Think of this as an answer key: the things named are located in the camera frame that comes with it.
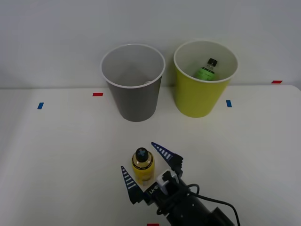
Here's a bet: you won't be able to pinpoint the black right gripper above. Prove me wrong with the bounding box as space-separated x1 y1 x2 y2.
120 141 187 215

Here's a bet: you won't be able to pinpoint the yellow plastic bottle black cap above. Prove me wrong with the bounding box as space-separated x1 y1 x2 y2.
131 147 156 187

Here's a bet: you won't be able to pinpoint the grey plastic waste bin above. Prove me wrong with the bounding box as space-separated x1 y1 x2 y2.
100 43 166 122

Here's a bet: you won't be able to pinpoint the yellow-green plastic waste bin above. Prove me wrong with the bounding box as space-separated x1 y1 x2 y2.
173 40 238 118

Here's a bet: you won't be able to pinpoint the green plastic bottle black cap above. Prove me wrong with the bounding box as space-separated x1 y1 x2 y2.
193 58 222 82

